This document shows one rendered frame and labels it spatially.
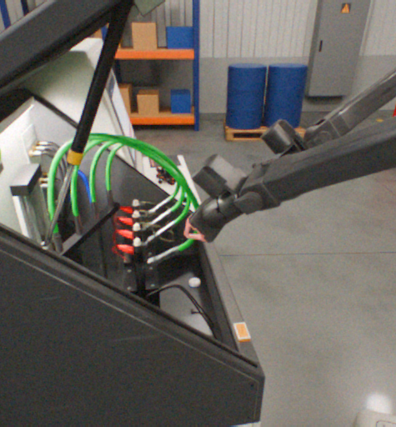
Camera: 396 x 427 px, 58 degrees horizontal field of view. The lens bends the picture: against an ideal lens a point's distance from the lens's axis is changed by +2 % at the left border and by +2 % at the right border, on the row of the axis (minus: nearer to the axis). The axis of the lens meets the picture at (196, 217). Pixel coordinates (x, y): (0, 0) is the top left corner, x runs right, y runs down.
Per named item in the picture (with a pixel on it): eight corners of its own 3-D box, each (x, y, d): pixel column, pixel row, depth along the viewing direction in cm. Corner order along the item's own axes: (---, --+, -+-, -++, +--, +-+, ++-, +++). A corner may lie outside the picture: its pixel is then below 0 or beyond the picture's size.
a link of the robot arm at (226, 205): (253, 213, 65) (263, 193, 69) (227, 188, 64) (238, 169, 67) (231, 226, 70) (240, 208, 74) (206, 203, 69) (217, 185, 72)
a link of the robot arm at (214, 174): (265, 208, 59) (282, 174, 64) (215, 162, 57) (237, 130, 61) (225, 228, 69) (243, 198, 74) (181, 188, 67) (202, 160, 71)
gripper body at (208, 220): (186, 223, 73) (206, 208, 67) (209, 195, 79) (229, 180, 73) (208, 244, 74) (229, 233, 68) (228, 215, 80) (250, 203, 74)
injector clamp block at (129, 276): (162, 327, 106) (159, 287, 98) (127, 331, 104) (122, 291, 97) (154, 260, 135) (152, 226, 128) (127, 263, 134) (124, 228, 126)
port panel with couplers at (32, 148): (57, 233, 110) (33, 134, 95) (45, 234, 110) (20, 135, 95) (63, 213, 121) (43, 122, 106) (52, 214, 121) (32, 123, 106)
